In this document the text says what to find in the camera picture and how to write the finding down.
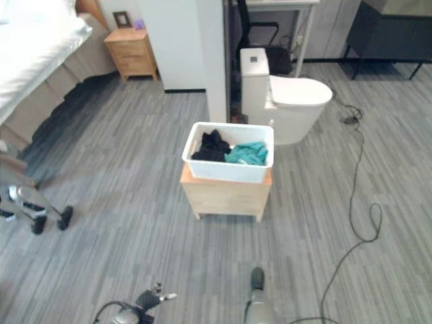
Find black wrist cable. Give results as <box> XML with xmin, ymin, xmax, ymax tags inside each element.
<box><xmin>92</xmin><ymin>300</ymin><xmax>136</xmax><ymax>324</ymax></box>

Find white plastic laundry basket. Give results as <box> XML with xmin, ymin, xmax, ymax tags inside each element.
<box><xmin>181</xmin><ymin>121</ymin><xmax>275</xmax><ymax>184</ymax></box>

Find teal garment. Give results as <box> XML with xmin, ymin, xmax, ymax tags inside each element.
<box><xmin>223</xmin><ymin>140</ymin><xmax>269</xmax><ymax>167</ymax></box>

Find black office chair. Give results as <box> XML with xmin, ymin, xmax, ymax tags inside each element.
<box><xmin>236</xmin><ymin>0</ymin><xmax>280</xmax><ymax>48</ymax></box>

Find rolling metal stand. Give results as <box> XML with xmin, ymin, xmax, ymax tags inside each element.
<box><xmin>0</xmin><ymin>140</ymin><xmax>74</xmax><ymax>236</ymax></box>

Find bed with white sheet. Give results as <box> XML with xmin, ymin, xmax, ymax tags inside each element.
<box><xmin>0</xmin><ymin>0</ymin><xmax>117</xmax><ymax>142</ymax></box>

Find dark grey sofa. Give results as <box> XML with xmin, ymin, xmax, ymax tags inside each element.
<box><xmin>346</xmin><ymin>0</ymin><xmax>432</xmax><ymax>81</ymax></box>

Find black garment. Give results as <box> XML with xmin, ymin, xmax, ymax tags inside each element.
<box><xmin>191</xmin><ymin>129</ymin><xmax>232</xmax><ymax>162</ymax></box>

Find long black floor cable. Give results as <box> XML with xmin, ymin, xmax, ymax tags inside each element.
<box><xmin>290</xmin><ymin>76</ymin><xmax>383</xmax><ymax>324</ymax></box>

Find dark picture frame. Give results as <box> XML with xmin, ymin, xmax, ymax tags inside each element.
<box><xmin>113</xmin><ymin>11</ymin><xmax>132</xmax><ymax>29</ymax></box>

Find black bag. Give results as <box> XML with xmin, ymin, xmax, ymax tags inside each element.
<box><xmin>265</xmin><ymin>46</ymin><xmax>294</xmax><ymax>76</ymax></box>

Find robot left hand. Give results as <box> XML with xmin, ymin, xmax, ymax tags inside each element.
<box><xmin>135</xmin><ymin>281</ymin><xmax>178</xmax><ymax>311</ymax></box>

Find white toilet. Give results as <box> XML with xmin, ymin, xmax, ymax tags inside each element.
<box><xmin>239</xmin><ymin>47</ymin><xmax>333</xmax><ymax>146</ymax></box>

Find white desk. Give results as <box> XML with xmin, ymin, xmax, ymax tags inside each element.
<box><xmin>245</xmin><ymin>0</ymin><xmax>320</xmax><ymax>78</ymax></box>

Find small light wood cabinet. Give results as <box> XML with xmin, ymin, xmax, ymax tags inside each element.
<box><xmin>180</xmin><ymin>165</ymin><xmax>273</xmax><ymax>223</ymax></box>

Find wooden nightstand with drawers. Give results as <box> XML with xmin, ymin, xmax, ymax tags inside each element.
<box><xmin>103</xmin><ymin>28</ymin><xmax>159</xmax><ymax>82</ymax></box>

